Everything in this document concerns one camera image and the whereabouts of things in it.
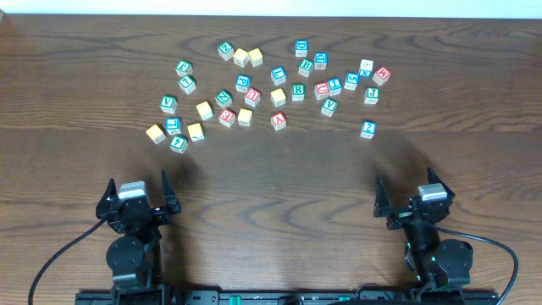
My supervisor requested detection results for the yellow C block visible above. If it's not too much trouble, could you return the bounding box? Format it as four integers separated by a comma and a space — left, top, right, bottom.
196, 101, 213, 120

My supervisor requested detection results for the green 4 block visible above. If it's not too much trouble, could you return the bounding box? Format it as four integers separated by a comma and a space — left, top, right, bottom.
169, 136, 188, 154

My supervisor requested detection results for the red U block right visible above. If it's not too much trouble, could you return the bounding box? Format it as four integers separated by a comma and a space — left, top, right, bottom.
314, 82, 330, 100

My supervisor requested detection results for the blue X block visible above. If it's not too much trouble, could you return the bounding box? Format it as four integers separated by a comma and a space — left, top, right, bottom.
358, 58, 373, 78

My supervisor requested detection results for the yellow O block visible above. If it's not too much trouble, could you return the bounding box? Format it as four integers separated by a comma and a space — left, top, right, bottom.
237, 108, 253, 127

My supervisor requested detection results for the red E block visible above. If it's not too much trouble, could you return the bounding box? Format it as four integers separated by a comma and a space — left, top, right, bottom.
218, 108, 236, 128

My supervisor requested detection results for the blue D block lower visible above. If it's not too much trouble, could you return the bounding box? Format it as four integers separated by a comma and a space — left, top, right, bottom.
314, 53, 329, 70

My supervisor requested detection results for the green V block right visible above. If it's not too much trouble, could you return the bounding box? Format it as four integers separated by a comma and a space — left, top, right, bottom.
321, 98, 338, 117

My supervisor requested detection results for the green B block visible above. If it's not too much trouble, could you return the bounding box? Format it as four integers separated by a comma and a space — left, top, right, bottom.
298, 58, 314, 78

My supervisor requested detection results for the green J block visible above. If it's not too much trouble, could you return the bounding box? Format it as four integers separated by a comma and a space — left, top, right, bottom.
364, 87, 379, 104

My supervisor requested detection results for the blue 5 block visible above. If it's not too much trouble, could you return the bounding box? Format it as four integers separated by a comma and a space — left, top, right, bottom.
344, 72, 359, 91

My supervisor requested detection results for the green v block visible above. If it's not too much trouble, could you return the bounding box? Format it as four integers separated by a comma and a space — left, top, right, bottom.
160, 95, 178, 114
321, 98, 338, 117

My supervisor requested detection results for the blue 2 block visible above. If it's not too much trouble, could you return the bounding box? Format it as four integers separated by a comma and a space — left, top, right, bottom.
360, 120, 378, 139

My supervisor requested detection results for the yellow S block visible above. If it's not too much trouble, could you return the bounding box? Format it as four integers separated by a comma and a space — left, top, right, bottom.
270, 88, 286, 107

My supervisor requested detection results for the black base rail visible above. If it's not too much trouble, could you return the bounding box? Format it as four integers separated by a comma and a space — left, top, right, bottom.
75, 289, 498, 305

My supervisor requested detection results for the red A block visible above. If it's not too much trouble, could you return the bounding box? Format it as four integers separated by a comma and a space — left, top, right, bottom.
271, 112, 287, 131

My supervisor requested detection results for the yellow block lower left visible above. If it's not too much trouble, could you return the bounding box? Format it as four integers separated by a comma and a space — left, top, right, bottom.
187, 123, 205, 141

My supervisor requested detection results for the red M block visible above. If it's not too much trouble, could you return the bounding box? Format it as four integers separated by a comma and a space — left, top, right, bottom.
373, 66, 391, 86

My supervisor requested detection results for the green N block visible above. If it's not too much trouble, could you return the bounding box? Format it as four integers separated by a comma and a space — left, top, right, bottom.
215, 90, 232, 108

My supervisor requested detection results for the green V block left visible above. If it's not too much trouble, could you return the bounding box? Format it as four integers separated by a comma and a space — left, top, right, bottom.
160, 95, 178, 114

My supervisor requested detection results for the green 7 block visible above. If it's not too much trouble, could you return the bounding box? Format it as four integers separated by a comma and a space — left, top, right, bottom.
178, 75, 196, 95

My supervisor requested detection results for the green Z block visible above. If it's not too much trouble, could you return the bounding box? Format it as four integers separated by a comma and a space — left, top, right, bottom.
218, 41, 235, 61

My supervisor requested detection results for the blue l block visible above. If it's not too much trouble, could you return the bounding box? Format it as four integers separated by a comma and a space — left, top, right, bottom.
165, 117, 182, 136
270, 66, 287, 86
327, 78, 343, 97

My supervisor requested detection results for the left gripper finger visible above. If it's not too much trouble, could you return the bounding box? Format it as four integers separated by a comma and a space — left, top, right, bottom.
97, 178, 117, 208
161, 169, 181, 212

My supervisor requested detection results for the yellow block top right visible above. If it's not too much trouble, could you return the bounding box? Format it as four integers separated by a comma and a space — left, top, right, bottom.
248, 48, 263, 67

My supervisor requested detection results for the blue P block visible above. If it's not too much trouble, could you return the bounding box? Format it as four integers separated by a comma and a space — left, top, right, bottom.
235, 75, 251, 93

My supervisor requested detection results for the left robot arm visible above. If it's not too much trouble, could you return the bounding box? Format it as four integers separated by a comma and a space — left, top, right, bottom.
96, 171, 183, 305

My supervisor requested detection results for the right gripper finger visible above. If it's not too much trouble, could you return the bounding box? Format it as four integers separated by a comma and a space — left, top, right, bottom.
427, 167, 455, 199
373, 177, 391, 217

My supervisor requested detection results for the yellow block top left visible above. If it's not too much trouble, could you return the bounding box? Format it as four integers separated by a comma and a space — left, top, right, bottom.
233, 48, 249, 68

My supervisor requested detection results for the red u block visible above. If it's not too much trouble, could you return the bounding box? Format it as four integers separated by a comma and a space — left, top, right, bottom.
244, 87, 261, 108
314, 82, 330, 100

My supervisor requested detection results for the red U block left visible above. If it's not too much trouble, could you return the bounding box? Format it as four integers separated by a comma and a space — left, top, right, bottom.
244, 87, 261, 108

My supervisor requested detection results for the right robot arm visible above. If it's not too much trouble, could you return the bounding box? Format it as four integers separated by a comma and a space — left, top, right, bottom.
373, 168, 473, 302

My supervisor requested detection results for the yellow block far left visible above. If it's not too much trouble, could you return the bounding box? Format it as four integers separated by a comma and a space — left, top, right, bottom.
146, 125, 166, 144

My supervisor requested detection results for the green R block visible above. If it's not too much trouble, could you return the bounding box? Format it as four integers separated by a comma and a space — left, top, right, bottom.
291, 84, 305, 102

